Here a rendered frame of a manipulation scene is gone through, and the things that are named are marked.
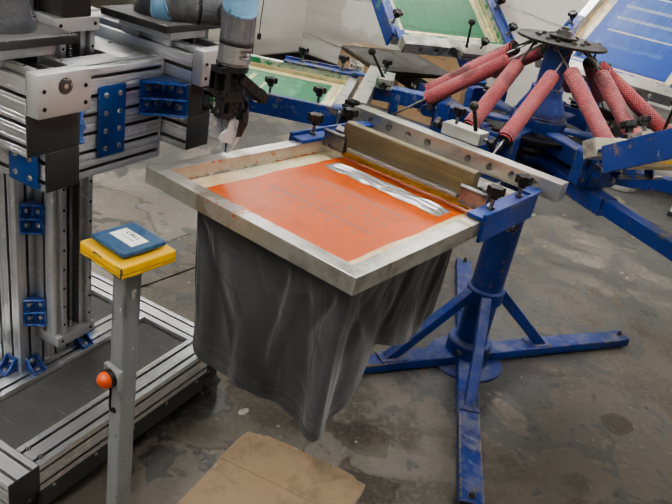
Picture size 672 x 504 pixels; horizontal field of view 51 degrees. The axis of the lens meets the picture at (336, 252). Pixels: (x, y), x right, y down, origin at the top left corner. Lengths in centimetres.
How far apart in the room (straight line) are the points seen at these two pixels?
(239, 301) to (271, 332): 10
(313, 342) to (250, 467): 84
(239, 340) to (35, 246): 69
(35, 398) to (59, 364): 15
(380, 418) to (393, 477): 28
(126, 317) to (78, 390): 79
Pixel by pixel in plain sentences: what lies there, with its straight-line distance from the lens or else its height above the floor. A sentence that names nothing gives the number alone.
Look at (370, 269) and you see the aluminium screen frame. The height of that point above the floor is 102.
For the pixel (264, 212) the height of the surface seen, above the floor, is 98.
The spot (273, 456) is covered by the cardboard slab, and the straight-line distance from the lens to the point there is 233.
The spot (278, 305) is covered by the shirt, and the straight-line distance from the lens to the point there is 156.
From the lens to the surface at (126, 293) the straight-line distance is 144.
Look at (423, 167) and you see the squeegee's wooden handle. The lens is 183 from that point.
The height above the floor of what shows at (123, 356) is 71.
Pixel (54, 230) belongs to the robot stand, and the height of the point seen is 70.
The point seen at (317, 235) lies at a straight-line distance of 147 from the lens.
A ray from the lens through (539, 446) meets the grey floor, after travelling 272.
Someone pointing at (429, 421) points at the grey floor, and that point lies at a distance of 264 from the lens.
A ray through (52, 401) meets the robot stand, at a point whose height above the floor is 21.
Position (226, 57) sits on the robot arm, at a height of 125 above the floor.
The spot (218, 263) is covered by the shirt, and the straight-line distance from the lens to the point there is 166.
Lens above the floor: 162
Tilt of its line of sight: 27 degrees down
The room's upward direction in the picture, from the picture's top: 11 degrees clockwise
